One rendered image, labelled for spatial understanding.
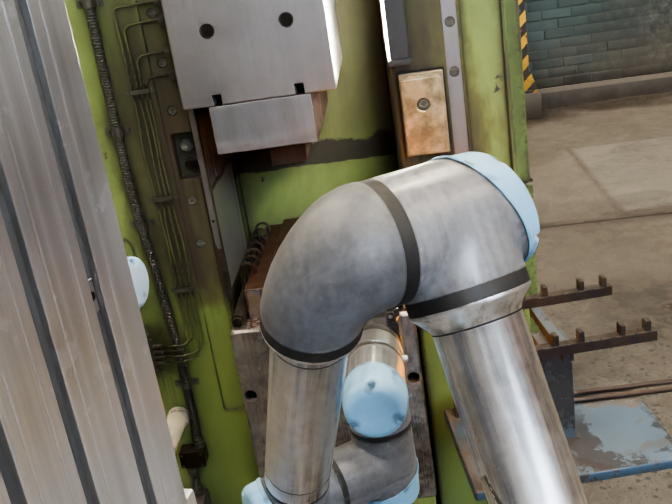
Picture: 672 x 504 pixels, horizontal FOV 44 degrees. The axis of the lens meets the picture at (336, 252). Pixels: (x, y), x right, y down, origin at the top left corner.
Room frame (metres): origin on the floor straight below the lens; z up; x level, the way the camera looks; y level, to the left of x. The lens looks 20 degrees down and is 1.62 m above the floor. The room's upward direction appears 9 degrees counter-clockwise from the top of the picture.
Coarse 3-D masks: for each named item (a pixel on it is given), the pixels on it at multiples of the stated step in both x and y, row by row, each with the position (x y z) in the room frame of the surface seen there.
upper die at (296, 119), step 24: (288, 96) 1.62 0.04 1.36; (312, 96) 1.64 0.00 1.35; (216, 120) 1.63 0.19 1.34; (240, 120) 1.62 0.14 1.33; (264, 120) 1.62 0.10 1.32; (288, 120) 1.62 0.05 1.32; (312, 120) 1.61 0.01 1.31; (216, 144) 1.63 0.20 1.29; (240, 144) 1.62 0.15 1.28; (264, 144) 1.62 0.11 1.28; (288, 144) 1.62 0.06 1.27
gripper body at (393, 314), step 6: (390, 312) 1.05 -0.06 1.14; (396, 312) 1.06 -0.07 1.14; (390, 318) 1.05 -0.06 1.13; (396, 318) 1.07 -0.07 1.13; (372, 324) 1.00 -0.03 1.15; (378, 324) 1.00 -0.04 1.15; (390, 324) 1.05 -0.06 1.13; (396, 324) 1.05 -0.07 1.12; (390, 330) 1.00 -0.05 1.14; (396, 330) 1.05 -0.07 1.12; (396, 336) 0.99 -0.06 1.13; (402, 348) 1.09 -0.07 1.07
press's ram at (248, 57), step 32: (192, 0) 1.63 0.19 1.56; (224, 0) 1.62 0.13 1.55; (256, 0) 1.62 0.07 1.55; (288, 0) 1.61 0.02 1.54; (320, 0) 1.61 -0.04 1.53; (192, 32) 1.63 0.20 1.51; (224, 32) 1.62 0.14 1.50; (256, 32) 1.62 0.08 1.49; (288, 32) 1.61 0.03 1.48; (320, 32) 1.61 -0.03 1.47; (192, 64) 1.63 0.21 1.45; (224, 64) 1.62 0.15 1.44; (256, 64) 1.62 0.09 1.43; (288, 64) 1.61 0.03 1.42; (320, 64) 1.61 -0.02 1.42; (192, 96) 1.63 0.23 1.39; (224, 96) 1.63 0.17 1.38; (256, 96) 1.62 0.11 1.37
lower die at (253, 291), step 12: (276, 228) 2.01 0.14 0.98; (288, 228) 1.96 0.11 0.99; (276, 240) 1.92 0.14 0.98; (264, 252) 1.84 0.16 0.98; (276, 252) 1.80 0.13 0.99; (264, 264) 1.76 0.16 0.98; (252, 276) 1.70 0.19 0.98; (264, 276) 1.69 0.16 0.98; (252, 288) 1.63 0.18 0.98; (252, 300) 1.63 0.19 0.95; (252, 312) 1.63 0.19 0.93
